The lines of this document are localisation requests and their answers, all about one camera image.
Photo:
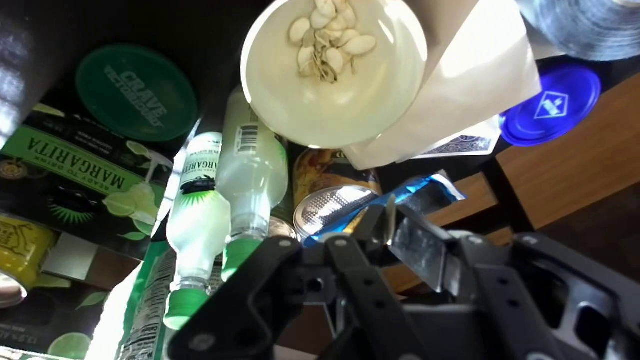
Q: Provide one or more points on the grey plate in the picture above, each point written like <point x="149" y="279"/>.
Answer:
<point x="586" y="27"/>

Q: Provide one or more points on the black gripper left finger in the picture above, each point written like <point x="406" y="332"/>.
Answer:
<point x="301" y="307"/>

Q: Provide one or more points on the dark green margarita box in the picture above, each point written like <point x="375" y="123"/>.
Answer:
<point x="72" y="172"/>

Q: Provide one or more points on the white round bowl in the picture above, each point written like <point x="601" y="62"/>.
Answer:
<point x="332" y="106"/>

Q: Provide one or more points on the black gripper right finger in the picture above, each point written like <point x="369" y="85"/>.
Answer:
<point x="507" y="300"/>

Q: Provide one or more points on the green round lid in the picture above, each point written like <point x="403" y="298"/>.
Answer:
<point x="137" y="92"/>

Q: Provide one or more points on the blue foil packet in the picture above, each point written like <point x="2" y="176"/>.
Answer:
<point x="433" y="190"/>

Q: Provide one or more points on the blue round plastic lid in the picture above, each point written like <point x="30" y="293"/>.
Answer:
<point x="551" y="106"/>

